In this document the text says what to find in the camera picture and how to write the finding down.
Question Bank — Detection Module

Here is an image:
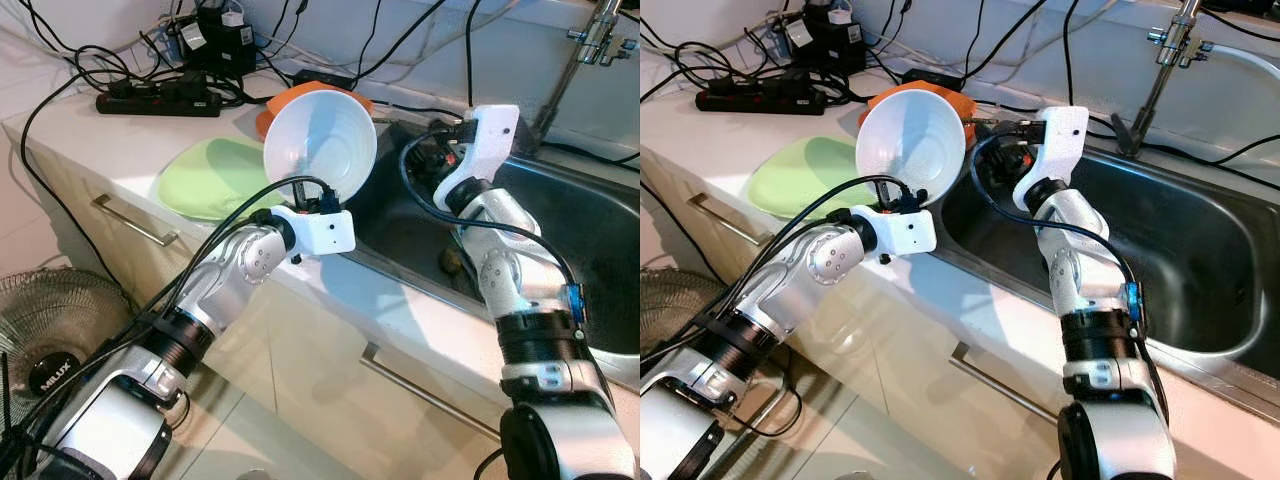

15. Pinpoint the white water hose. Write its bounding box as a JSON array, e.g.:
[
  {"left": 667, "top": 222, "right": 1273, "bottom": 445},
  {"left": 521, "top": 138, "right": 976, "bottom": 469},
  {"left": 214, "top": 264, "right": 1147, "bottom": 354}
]
[{"left": 1205, "top": 42, "right": 1280, "bottom": 81}]

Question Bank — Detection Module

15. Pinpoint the steel faucet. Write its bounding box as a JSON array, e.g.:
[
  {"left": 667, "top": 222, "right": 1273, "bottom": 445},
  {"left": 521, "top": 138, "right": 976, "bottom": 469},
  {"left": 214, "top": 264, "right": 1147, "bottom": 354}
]
[
  {"left": 1110, "top": 0, "right": 1216, "bottom": 159},
  {"left": 530, "top": 0, "right": 636, "bottom": 151}
]

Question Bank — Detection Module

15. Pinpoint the steel cabinet handle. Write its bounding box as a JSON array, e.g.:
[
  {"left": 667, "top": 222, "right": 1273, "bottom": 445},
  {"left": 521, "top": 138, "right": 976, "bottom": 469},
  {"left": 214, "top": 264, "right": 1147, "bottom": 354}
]
[
  {"left": 92, "top": 193, "right": 181, "bottom": 248},
  {"left": 948, "top": 340, "right": 1066, "bottom": 426},
  {"left": 688, "top": 192, "right": 766, "bottom": 246},
  {"left": 360, "top": 342, "right": 501, "bottom": 441}
]

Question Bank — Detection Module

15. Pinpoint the stainless steel sink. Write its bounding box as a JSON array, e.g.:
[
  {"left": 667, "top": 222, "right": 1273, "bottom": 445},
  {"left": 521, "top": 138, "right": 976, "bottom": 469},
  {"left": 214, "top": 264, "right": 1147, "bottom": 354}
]
[
  {"left": 340, "top": 118, "right": 641, "bottom": 401},
  {"left": 935, "top": 120, "right": 1280, "bottom": 426}
]

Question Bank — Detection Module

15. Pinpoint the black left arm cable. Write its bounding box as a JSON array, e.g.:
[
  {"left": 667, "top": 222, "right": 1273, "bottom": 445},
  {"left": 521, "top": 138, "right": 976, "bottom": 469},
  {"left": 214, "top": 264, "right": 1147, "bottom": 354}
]
[
  {"left": 0, "top": 176, "right": 336, "bottom": 471},
  {"left": 640, "top": 175, "right": 926, "bottom": 401}
]

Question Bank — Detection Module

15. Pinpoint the white bowl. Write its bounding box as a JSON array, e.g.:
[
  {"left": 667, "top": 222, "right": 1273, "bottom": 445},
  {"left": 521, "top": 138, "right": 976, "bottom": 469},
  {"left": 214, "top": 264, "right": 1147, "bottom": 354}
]
[
  {"left": 855, "top": 88, "right": 968, "bottom": 207},
  {"left": 262, "top": 87, "right": 379, "bottom": 205}
]

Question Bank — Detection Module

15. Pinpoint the black power strip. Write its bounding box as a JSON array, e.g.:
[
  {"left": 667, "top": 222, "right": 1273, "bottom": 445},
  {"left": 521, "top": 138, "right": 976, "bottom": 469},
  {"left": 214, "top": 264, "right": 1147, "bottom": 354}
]
[
  {"left": 696, "top": 70, "right": 827, "bottom": 116},
  {"left": 96, "top": 70, "right": 223, "bottom": 118}
]

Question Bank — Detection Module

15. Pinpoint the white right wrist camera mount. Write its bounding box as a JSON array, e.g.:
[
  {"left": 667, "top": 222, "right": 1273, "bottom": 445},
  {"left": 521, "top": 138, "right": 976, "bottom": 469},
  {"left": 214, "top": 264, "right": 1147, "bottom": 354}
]
[
  {"left": 1012, "top": 105, "right": 1090, "bottom": 213},
  {"left": 432, "top": 104, "right": 522, "bottom": 213}
]

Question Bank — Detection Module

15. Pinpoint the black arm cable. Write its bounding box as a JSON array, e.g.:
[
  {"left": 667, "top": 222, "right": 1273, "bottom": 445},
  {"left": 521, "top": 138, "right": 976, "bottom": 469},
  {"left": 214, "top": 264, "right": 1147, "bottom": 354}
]
[
  {"left": 0, "top": 176, "right": 336, "bottom": 471},
  {"left": 968, "top": 120, "right": 1166, "bottom": 401},
  {"left": 398, "top": 120, "right": 601, "bottom": 401},
  {"left": 640, "top": 175, "right": 926, "bottom": 401}
]

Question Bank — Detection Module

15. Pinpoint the black charger box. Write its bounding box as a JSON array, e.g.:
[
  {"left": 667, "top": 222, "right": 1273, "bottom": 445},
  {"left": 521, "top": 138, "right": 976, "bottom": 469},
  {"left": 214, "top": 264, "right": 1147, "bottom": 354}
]
[
  {"left": 165, "top": 0, "right": 257, "bottom": 79},
  {"left": 775, "top": 0, "right": 869, "bottom": 76}
]

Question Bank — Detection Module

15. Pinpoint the light green plate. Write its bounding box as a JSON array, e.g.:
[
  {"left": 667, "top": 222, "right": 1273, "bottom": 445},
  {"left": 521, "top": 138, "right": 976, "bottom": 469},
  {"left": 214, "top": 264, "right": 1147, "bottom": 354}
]
[
  {"left": 747, "top": 136, "right": 881, "bottom": 216},
  {"left": 157, "top": 137, "right": 291, "bottom": 223}
]

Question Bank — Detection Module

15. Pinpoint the orange bowl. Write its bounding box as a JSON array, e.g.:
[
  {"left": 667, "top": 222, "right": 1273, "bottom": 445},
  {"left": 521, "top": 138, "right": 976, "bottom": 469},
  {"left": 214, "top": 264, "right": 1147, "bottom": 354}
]
[
  {"left": 865, "top": 80, "right": 973, "bottom": 121},
  {"left": 262, "top": 80, "right": 376, "bottom": 116}
]

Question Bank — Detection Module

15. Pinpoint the grey floor fan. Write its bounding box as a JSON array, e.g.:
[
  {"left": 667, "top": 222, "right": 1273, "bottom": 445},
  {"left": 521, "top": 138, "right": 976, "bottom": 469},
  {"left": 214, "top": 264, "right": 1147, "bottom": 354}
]
[
  {"left": 0, "top": 268, "right": 141, "bottom": 441},
  {"left": 640, "top": 268, "right": 721, "bottom": 346}
]

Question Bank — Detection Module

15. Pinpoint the black power cable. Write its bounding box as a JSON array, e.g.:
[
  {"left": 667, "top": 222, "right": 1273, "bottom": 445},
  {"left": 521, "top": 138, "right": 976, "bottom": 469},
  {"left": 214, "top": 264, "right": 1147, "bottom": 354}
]
[
  {"left": 1063, "top": 0, "right": 1081, "bottom": 106},
  {"left": 463, "top": 0, "right": 483, "bottom": 109}
]

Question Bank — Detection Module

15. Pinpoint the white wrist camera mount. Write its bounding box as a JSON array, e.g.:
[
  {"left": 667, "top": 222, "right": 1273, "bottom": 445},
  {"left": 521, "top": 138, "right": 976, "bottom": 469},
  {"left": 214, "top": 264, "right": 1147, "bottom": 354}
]
[
  {"left": 288, "top": 205, "right": 357, "bottom": 257},
  {"left": 432, "top": 104, "right": 522, "bottom": 213},
  {"left": 868, "top": 205, "right": 938, "bottom": 258},
  {"left": 1012, "top": 105, "right": 1090, "bottom": 213}
]

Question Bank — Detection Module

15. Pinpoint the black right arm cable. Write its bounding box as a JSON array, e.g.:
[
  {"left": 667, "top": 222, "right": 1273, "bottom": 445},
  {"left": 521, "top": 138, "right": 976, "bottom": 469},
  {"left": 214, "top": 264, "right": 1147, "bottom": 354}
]
[
  {"left": 968, "top": 120, "right": 1166, "bottom": 401},
  {"left": 398, "top": 120, "right": 601, "bottom": 401}
]

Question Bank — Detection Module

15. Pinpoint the beige sink cabinet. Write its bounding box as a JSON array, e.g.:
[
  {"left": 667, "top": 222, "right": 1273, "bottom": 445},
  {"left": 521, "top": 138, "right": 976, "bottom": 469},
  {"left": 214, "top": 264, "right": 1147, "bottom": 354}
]
[
  {"left": 0, "top": 120, "right": 641, "bottom": 480},
  {"left": 640, "top": 120, "right": 1280, "bottom": 480}
]

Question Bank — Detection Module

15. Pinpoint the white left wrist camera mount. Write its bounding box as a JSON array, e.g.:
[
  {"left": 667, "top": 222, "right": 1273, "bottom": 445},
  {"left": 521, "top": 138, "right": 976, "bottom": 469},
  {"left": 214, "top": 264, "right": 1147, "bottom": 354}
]
[
  {"left": 868, "top": 205, "right": 938, "bottom": 258},
  {"left": 288, "top": 205, "right": 357, "bottom": 257}
]

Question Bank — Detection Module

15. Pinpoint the black power adapter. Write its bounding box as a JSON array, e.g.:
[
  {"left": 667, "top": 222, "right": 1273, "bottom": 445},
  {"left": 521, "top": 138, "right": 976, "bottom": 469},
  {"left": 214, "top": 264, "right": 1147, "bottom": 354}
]
[
  {"left": 290, "top": 68, "right": 356, "bottom": 91},
  {"left": 900, "top": 66, "right": 966, "bottom": 89}
]

